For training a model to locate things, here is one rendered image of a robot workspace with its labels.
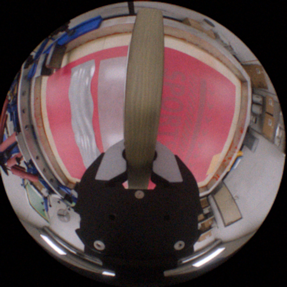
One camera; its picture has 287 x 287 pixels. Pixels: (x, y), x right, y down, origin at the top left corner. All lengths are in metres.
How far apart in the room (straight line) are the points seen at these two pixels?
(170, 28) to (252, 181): 3.66
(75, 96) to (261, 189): 3.82
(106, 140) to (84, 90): 0.12
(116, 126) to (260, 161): 3.54
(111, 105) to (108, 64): 0.09
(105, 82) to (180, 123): 0.18
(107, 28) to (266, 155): 3.56
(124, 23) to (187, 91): 0.20
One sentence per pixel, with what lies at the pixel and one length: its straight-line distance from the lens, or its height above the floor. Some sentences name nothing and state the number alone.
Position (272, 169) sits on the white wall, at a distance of 3.51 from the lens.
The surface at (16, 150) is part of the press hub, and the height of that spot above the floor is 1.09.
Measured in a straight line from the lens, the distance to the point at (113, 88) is 0.17.
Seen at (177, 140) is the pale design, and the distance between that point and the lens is 0.20.
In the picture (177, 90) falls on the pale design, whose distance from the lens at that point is 0.18.
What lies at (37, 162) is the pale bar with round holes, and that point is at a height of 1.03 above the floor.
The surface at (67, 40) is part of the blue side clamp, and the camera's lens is 0.28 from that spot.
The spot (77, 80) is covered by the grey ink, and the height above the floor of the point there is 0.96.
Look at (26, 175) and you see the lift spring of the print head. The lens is 0.88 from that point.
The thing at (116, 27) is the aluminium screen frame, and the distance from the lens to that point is 0.24.
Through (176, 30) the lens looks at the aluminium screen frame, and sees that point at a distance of 0.24.
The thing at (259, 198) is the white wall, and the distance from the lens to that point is 3.76.
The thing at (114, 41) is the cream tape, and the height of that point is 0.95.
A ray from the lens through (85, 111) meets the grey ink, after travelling 0.19.
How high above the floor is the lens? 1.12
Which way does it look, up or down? 61 degrees down
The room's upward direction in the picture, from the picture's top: 178 degrees clockwise
